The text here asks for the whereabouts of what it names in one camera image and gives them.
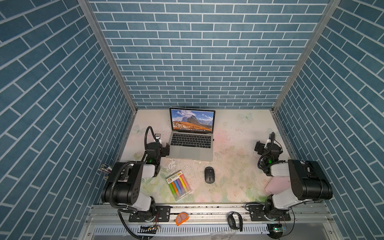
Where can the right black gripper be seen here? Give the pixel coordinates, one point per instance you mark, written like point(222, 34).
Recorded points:
point(259, 144)

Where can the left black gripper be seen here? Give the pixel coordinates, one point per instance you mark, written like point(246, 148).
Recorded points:
point(165, 151)

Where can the silver laptop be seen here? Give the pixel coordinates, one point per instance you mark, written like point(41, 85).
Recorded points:
point(192, 134)

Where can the black wireless mouse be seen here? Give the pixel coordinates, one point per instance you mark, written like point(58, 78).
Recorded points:
point(209, 175)

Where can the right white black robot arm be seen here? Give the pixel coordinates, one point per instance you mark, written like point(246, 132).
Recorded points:
point(293, 182)

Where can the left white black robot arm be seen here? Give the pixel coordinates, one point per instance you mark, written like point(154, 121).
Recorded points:
point(122, 189)

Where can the pack of coloured highlighters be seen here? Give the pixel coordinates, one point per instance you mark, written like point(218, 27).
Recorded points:
point(178, 185)

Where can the pink notebook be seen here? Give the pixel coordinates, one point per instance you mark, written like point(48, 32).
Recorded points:
point(277, 185)

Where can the pink pen holder cup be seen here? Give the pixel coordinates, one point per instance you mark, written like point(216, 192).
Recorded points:
point(105, 169)

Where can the orange semicircular tool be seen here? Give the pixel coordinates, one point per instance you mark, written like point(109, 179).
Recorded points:
point(181, 218)

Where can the black wristwatch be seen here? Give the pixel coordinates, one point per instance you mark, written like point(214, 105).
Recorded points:
point(235, 221)

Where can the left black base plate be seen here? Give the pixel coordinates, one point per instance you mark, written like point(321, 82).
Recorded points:
point(154, 214)

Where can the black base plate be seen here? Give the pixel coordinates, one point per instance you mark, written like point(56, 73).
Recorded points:
point(258, 213)
point(154, 214)

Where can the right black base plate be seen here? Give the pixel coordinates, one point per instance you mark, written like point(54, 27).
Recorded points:
point(258, 213)

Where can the small circuit board with wires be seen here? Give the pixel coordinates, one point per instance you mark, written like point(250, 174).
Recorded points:
point(153, 229)

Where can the aluminium front rail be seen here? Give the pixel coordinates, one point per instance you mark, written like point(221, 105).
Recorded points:
point(205, 219)

